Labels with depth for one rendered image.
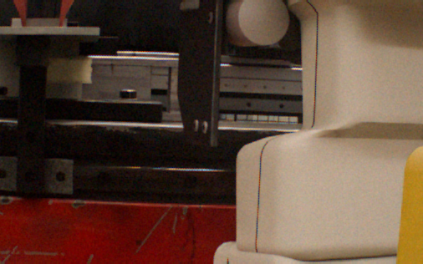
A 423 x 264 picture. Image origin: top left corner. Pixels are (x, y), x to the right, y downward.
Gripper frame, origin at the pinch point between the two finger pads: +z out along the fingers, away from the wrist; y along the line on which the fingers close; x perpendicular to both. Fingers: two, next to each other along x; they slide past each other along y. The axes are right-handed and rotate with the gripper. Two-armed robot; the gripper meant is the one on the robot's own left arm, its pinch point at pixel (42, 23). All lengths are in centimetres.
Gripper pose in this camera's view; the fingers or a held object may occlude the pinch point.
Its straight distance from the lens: 136.4
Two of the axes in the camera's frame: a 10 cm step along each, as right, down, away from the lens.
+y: -9.9, -0.5, -1.4
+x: 1.0, 5.1, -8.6
